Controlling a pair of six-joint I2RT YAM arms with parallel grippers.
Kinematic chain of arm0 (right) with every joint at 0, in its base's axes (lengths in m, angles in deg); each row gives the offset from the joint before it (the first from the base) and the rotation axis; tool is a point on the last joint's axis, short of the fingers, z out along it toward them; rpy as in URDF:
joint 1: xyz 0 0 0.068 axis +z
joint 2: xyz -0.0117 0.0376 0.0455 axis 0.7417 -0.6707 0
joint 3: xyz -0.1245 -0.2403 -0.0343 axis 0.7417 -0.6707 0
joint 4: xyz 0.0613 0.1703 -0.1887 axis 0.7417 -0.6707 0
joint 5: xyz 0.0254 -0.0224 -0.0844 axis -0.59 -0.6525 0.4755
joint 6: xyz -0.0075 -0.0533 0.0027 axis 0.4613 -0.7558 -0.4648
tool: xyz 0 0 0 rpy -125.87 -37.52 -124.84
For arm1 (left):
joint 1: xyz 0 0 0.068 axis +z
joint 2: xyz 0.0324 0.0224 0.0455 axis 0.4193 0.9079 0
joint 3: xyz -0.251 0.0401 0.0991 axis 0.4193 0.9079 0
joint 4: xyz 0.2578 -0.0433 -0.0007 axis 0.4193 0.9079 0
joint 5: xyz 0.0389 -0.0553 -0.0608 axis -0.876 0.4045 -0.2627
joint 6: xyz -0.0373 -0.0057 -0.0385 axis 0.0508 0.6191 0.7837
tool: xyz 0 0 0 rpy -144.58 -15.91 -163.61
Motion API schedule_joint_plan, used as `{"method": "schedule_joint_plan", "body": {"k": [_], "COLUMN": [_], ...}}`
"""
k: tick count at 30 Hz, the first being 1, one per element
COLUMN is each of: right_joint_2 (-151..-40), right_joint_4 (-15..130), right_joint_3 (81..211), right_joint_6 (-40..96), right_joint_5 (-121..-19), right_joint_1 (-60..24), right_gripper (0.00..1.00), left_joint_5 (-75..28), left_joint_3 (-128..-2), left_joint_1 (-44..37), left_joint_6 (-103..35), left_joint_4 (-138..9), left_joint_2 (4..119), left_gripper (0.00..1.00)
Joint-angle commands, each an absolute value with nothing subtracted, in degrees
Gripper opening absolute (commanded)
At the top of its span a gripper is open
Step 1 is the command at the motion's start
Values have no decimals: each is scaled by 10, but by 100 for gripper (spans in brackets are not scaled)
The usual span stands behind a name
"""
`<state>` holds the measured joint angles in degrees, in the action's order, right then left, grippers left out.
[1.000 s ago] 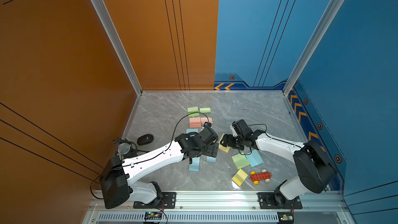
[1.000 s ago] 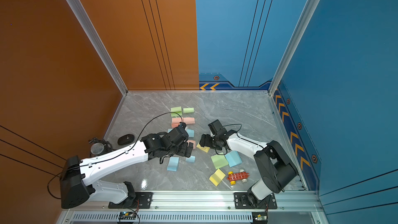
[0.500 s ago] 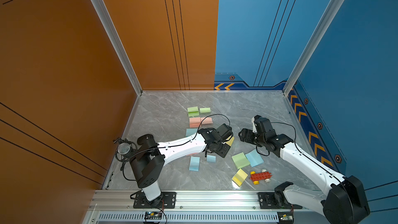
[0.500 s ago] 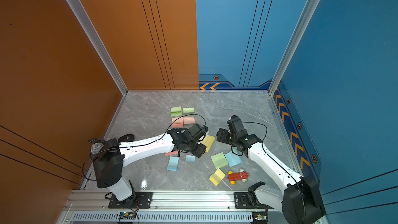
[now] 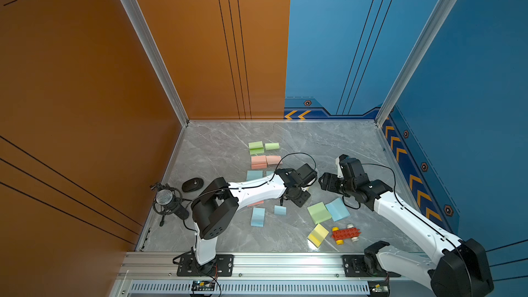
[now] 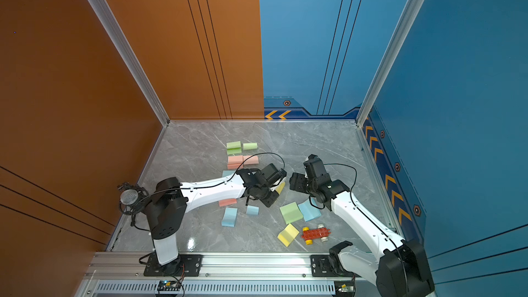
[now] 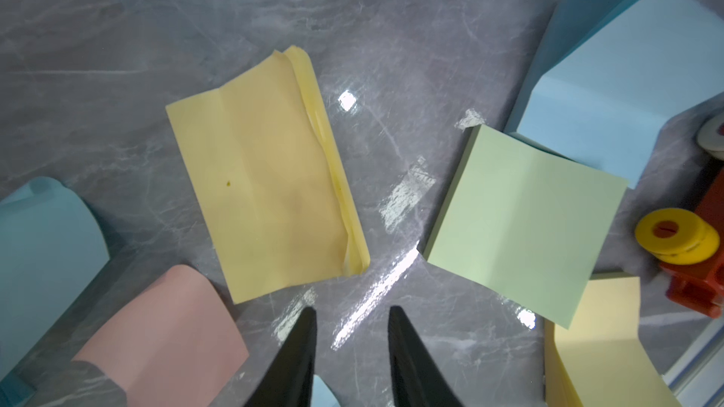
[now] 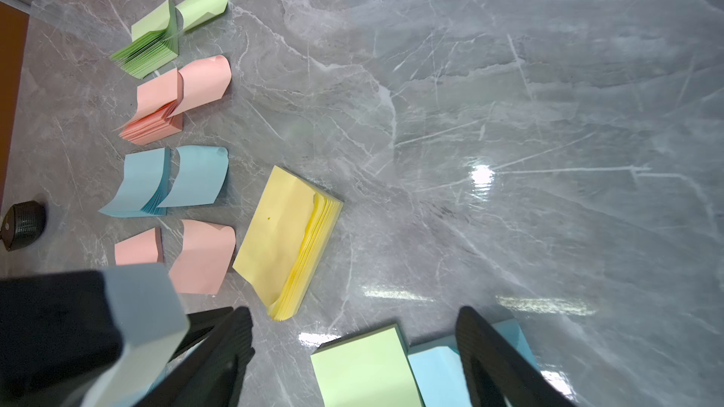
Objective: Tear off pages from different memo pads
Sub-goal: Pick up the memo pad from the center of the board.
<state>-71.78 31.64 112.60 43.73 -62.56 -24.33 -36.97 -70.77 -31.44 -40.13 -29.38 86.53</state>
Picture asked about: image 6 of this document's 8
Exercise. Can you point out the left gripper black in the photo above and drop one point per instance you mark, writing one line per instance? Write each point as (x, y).
(272, 200)

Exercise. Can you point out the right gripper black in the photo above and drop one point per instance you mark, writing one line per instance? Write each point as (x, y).
(295, 182)

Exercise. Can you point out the blue memo pad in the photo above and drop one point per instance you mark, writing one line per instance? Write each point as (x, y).
(227, 173)
(229, 218)
(308, 211)

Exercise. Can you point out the pink fanned memo pad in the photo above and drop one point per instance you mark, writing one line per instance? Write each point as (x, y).
(234, 162)

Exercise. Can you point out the torn green memo page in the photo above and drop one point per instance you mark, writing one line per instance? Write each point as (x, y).
(250, 146)

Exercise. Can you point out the green memo pad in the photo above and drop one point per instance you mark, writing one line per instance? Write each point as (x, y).
(291, 213)
(233, 148)

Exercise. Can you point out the yellow memo pad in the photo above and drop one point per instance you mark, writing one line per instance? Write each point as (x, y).
(288, 235)
(280, 187)

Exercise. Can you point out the torn pink memo page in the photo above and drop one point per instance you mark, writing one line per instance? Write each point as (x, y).
(250, 160)

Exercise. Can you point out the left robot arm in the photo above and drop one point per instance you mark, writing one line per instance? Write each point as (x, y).
(166, 207)

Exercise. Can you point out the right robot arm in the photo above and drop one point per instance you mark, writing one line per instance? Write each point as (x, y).
(395, 266)

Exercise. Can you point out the yellow memo pad front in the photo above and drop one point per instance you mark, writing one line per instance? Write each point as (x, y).
(288, 235)

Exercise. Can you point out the red toy car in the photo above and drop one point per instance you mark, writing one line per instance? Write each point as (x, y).
(310, 235)

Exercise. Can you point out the right circuit board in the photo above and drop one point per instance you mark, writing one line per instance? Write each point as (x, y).
(345, 289)

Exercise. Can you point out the circuit board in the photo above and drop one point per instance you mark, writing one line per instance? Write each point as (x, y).
(345, 289)
(171, 286)

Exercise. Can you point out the black microphone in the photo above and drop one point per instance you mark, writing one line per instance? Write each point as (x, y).
(133, 199)

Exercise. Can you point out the left circuit board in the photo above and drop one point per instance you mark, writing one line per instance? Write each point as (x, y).
(171, 286)

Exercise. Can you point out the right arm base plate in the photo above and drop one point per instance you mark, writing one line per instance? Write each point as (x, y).
(327, 265)

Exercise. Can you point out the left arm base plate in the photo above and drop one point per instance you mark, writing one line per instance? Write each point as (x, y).
(185, 265)

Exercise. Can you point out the aluminium front rail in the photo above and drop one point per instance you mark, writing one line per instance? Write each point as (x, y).
(222, 274)

